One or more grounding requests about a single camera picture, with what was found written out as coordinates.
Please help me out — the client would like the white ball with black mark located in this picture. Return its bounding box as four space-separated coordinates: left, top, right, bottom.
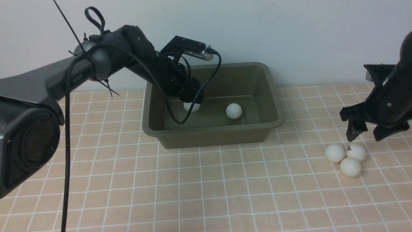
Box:
346 143 366 161

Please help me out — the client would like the black cable tie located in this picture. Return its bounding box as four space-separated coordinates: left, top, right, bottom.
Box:
53 0 119 97

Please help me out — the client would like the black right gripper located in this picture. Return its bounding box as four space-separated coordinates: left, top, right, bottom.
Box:
340 104 410 142

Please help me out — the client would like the checkered beige tablecloth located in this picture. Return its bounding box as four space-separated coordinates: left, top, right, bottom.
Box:
0 83 412 232

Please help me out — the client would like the white ball cluster front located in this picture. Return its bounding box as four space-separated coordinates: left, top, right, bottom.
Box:
340 157 361 177

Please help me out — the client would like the black camera cable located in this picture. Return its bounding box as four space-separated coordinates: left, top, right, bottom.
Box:
61 43 222 232

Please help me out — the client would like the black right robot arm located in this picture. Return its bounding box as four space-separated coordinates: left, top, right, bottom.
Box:
340 33 412 141

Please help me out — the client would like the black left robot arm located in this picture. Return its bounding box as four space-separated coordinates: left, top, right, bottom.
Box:
0 25 212 198

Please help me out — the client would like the olive green plastic bin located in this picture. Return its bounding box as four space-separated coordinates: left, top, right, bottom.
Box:
141 62 285 149

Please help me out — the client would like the white ball cluster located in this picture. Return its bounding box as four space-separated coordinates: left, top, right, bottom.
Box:
324 144 345 163
340 157 361 177

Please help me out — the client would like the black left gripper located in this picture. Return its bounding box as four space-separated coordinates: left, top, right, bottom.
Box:
153 53 204 104

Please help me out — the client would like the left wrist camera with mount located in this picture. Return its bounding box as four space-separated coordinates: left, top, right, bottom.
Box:
160 35 216 62

